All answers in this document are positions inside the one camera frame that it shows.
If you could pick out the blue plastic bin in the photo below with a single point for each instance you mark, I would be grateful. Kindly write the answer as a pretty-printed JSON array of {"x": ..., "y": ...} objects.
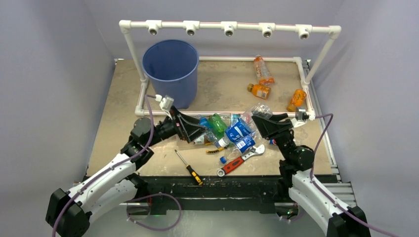
[{"x": 172, "y": 67}]

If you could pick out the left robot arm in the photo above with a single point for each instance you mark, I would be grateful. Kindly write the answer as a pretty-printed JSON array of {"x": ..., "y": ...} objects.
[{"x": 70, "y": 213}]

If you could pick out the yellow black screwdriver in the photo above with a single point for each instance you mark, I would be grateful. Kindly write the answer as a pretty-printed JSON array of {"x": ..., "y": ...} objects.
[{"x": 191, "y": 171}]

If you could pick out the yellow handle pliers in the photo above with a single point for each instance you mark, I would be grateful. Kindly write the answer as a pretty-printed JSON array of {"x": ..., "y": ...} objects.
[{"x": 215, "y": 151}]

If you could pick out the green plastic bottle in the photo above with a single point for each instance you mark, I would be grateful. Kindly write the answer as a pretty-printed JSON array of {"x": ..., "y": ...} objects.
[{"x": 218, "y": 125}]

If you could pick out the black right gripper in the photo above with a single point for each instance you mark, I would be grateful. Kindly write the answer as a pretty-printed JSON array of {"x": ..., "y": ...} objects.
[{"x": 269, "y": 126}]

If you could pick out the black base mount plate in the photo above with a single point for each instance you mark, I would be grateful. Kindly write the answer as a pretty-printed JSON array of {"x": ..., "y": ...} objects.
[{"x": 262, "y": 193}]

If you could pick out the white PVC pipe frame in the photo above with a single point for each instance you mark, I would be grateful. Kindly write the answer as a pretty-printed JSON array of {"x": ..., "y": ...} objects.
[{"x": 229, "y": 28}]

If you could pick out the blue label crushed bottle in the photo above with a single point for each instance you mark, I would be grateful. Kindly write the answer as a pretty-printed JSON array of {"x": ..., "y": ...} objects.
[{"x": 203, "y": 121}]

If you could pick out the short orange juice bottle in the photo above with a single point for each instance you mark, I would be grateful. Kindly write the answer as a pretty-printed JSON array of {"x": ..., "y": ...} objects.
[{"x": 258, "y": 90}]

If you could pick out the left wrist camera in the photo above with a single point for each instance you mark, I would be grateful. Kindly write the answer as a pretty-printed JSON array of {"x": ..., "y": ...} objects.
[{"x": 165, "y": 104}]

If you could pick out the tall orange bottle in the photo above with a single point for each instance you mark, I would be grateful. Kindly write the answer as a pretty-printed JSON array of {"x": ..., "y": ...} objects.
[{"x": 263, "y": 75}]

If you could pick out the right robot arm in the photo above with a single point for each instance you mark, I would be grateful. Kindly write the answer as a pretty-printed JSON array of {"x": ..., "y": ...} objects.
[{"x": 335, "y": 217}]

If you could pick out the small blue label bottle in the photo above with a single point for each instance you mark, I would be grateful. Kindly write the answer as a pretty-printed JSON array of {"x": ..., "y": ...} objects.
[{"x": 237, "y": 149}]

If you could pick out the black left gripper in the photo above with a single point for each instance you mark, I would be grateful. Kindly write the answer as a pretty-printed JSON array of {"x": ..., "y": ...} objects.
[{"x": 188, "y": 128}]

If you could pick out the large blue label bottle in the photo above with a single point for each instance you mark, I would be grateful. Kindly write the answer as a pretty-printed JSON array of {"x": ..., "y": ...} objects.
[{"x": 242, "y": 128}]

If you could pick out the red adjustable wrench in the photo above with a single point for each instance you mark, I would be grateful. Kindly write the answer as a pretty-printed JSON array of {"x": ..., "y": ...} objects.
[{"x": 232, "y": 165}]

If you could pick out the orange crushed bottle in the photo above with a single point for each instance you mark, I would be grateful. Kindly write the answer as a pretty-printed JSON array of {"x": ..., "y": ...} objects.
[{"x": 297, "y": 100}]

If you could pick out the red label clear bottle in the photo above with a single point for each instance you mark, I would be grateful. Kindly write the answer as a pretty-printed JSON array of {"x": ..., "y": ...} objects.
[{"x": 233, "y": 119}]

